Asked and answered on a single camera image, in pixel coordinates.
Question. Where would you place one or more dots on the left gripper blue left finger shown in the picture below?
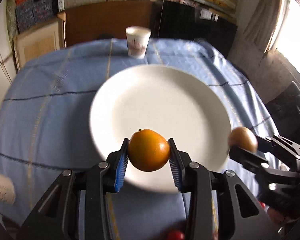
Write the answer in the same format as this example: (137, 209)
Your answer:
(121, 165)

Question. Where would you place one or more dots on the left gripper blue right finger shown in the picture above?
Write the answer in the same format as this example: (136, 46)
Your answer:
(176, 165)

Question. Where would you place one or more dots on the tan longan fruit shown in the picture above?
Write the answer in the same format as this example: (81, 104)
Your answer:
(243, 138)

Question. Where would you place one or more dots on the white ceramic plate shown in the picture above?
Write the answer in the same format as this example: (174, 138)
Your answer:
(171, 102)

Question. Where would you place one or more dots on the black chair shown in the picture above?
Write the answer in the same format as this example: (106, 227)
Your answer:
(285, 112)

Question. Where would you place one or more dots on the black television screen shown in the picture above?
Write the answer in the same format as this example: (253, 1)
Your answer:
(180, 21)

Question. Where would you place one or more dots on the framed wooden panel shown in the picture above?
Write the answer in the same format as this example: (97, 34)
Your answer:
(39, 40)

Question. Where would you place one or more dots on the red cherry tomato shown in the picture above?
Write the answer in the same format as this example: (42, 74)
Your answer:
(175, 235)

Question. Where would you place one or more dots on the white paper cup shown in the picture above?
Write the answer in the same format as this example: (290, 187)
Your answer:
(137, 41)

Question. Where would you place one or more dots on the white beverage can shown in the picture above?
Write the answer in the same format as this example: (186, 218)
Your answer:
(7, 192)

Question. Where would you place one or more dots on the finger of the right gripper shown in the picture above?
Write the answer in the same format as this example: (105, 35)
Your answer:
(248, 160)
(279, 146)

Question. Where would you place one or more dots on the orange mandarin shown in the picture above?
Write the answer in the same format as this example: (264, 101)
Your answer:
(148, 151)

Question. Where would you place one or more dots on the brown wooden cabinet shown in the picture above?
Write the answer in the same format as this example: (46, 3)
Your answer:
(109, 20)

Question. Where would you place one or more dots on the blue checked tablecloth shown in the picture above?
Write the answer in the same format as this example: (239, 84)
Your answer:
(44, 117)

